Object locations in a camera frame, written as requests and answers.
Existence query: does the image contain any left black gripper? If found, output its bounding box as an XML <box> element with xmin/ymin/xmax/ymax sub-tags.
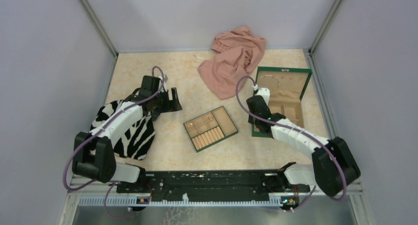
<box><xmin>151</xmin><ymin>87</ymin><xmax>182</xmax><ymax>114</ymax></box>

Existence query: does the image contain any green jewelry box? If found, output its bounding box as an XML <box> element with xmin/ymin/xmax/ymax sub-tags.
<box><xmin>256</xmin><ymin>67</ymin><xmax>312</xmax><ymax>128</ymax></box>

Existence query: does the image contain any silver pearl bangle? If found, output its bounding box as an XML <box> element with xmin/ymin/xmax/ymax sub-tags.
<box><xmin>259</xmin><ymin>75</ymin><xmax>280</xmax><ymax>94</ymax></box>

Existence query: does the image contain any green jewelry tray insert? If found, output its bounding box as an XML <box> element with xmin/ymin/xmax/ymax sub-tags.
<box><xmin>183</xmin><ymin>106</ymin><xmax>239</xmax><ymax>152</ymax></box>

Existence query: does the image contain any pink cloth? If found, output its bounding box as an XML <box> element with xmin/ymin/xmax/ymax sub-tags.
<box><xmin>198</xmin><ymin>26</ymin><xmax>267</xmax><ymax>100</ymax></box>

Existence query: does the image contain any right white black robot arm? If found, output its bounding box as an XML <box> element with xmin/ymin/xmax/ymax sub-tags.
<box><xmin>246</xmin><ymin>95</ymin><xmax>361</xmax><ymax>198</ymax></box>

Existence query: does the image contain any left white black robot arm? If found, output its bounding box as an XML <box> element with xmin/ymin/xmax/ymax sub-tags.
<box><xmin>70</xmin><ymin>74</ymin><xmax>182</xmax><ymax>192</ymax></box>

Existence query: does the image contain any zebra print pouch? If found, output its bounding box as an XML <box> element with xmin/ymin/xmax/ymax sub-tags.
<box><xmin>90</xmin><ymin>100</ymin><xmax>156</xmax><ymax>160</ymax></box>

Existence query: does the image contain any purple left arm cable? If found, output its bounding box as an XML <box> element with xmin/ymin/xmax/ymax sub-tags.
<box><xmin>63</xmin><ymin>66</ymin><xmax>168</xmax><ymax>220</ymax></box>

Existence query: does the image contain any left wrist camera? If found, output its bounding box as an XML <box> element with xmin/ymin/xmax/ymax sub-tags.
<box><xmin>158</xmin><ymin>75</ymin><xmax>168</xmax><ymax>92</ymax></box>

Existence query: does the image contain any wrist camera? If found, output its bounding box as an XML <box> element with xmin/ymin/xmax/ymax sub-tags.
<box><xmin>158</xmin><ymin>75</ymin><xmax>168</xmax><ymax>92</ymax></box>
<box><xmin>253</xmin><ymin>84</ymin><xmax>271</xmax><ymax>104</ymax></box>

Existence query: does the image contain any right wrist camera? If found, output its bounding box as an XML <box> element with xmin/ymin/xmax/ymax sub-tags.
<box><xmin>253</xmin><ymin>84</ymin><xmax>271</xmax><ymax>104</ymax></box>

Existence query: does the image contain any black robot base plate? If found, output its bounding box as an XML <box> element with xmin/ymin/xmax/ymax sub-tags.
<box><xmin>116</xmin><ymin>169</ymin><xmax>311</xmax><ymax>202</ymax></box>

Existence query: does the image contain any white cable tray rail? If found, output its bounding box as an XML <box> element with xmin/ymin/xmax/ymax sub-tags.
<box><xmin>78</xmin><ymin>194</ymin><xmax>297</xmax><ymax>210</ymax></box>

